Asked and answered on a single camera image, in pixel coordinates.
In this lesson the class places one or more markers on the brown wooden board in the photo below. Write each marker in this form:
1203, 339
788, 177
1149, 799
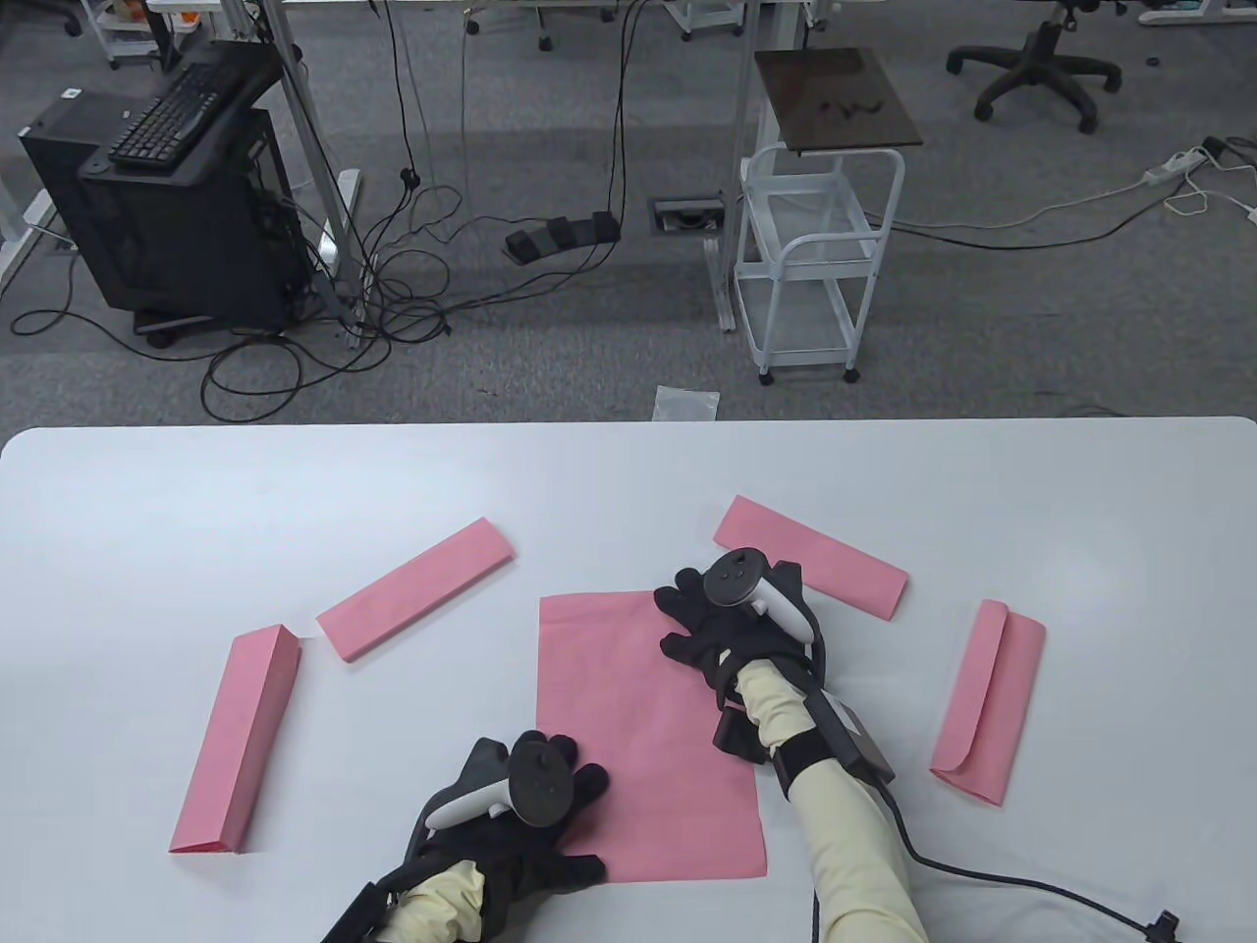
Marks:
805, 128

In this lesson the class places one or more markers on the black chair caster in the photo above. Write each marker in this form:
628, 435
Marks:
59, 15

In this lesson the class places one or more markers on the black and white controller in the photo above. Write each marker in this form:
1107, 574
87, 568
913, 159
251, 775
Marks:
540, 786
732, 580

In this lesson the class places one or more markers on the white shelf cart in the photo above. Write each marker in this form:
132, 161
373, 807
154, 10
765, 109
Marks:
118, 39

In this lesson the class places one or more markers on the clear plastic bag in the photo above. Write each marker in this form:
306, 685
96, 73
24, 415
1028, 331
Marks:
687, 405

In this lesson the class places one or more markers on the white trolley base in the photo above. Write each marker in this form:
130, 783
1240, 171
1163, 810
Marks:
702, 15

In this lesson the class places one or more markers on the black computer tower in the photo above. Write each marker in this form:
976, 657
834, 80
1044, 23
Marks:
177, 246

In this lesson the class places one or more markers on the white desk foot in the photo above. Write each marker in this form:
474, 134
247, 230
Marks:
1198, 12
20, 246

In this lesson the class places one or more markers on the person's right hand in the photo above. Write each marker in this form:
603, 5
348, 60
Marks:
707, 638

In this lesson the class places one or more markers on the white power strip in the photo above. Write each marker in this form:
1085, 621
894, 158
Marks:
1174, 167

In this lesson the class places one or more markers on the person's right forearm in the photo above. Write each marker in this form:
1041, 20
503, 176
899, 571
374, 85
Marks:
854, 835

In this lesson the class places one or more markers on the white utility trolley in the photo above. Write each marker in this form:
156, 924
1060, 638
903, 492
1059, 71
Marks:
795, 314

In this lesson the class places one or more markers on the person's left hand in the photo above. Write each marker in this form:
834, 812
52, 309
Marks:
530, 864

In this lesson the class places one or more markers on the black office chair base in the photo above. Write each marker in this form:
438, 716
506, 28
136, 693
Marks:
1036, 64

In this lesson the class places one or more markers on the black foot pedal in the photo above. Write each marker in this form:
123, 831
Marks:
560, 236

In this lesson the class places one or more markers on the black power adapter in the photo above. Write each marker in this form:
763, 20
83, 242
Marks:
1215, 147

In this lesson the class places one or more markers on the person's left forearm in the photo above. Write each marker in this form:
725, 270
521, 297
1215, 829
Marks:
442, 904

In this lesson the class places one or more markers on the grey desk leg frame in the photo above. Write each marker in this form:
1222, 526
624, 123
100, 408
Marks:
304, 128

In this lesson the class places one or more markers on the pink paper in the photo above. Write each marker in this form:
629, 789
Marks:
236, 737
845, 575
987, 707
412, 589
628, 707

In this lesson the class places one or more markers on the black keyboard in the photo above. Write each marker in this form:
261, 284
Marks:
167, 118

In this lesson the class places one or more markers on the metal floor socket box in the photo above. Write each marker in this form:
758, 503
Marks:
687, 216

